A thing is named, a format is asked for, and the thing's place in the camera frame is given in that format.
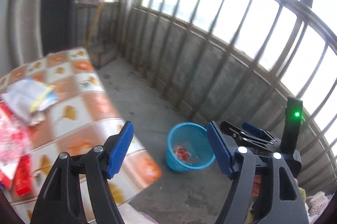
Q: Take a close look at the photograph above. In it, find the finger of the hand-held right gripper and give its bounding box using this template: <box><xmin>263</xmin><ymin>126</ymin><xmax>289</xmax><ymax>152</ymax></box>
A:
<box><xmin>220</xmin><ymin>121</ymin><xmax>267</xmax><ymax>148</ymax></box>
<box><xmin>242</xmin><ymin>122</ymin><xmax>281</xmax><ymax>145</ymax></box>

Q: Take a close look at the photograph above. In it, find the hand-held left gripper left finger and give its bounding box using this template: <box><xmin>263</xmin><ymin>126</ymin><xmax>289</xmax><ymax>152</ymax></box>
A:
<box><xmin>30</xmin><ymin>121</ymin><xmax>134</xmax><ymax>224</ymax></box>

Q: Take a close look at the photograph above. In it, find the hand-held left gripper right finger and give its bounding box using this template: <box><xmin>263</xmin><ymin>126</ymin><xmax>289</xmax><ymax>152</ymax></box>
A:
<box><xmin>207</xmin><ymin>121</ymin><xmax>310</xmax><ymax>224</ymax></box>

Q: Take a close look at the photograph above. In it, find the red printed wrapper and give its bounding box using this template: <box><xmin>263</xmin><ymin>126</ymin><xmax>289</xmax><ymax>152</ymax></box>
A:
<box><xmin>172</xmin><ymin>144</ymin><xmax>199</xmax><ymax>164</ymax></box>

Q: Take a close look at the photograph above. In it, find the blue plastic basket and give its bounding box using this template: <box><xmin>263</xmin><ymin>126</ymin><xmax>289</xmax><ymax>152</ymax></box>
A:
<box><xmin>165</xmin><ymin>122</ymin><xmax>216</xmax><ymax>172</ymax></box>

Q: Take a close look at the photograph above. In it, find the red snack packet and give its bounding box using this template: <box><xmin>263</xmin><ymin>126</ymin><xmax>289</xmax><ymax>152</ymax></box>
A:
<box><xmin>13</xmin><ymin>154</ymin><xmax>32</xmax><ymax>195</ymax></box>

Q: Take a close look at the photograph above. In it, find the red white plastic wrapper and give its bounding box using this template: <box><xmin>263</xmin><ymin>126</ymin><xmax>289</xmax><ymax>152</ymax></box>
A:
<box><xmin>0</xmin><ymin>101</ymin><xmax>32</xmax><ymax>189</ymax></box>

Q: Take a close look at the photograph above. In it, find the white bag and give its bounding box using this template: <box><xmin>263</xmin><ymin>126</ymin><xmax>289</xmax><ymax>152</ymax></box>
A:
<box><xmin>1</xmin><ymin>79</ymin><xmax>45</xmax><ymax>126</ymax></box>

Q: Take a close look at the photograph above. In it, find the floral checked tablecloth table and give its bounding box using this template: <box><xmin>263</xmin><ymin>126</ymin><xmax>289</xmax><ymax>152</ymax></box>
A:
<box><xmin>0</xmin><ymin>47</ymin><xmax>162</xmax><ymax>223</ymax></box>

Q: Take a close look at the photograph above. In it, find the yellow stick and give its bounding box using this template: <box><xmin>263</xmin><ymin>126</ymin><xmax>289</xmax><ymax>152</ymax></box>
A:
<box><xmin>86</xmin><ymin>0</ymin><xmax>105</xmax><ymax>47</ymax></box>

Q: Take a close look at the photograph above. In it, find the dark grey cabinet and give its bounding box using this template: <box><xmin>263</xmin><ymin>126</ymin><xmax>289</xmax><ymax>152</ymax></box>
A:
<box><xmin>41</xmin><ymin>0</ymin><xmax>77</xmax><ymax>53</ymax></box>

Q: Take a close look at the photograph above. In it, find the silver metal column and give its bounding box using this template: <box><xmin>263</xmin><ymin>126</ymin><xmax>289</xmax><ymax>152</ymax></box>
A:
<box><xmin>8</xmin><ymin>0</ymin><xmax>44</xmax><ymax>66</ymax></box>

